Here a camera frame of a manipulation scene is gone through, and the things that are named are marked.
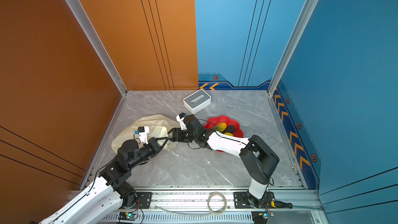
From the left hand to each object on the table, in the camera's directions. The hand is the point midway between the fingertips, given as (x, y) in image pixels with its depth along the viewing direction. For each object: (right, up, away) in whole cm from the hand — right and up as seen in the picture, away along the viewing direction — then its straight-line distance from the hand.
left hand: (169, 138), depth 73 cm
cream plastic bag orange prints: (-6, +5, +2) cm, 8 cm away
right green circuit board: (+42, -35, -3) cm, 55 cm away
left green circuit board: (-19, -36, -2) cm, 40 cm away
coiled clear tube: (+21, -33, -3) cm, 39 cm away
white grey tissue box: (+11, +18, +36) cm, 42 cm away
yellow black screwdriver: (+51, -30, -2) cm, 59 cm away
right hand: (-2, -1, +6) cm, 7 cm away
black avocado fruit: (+32, +1, +20) cm, 38 cm away
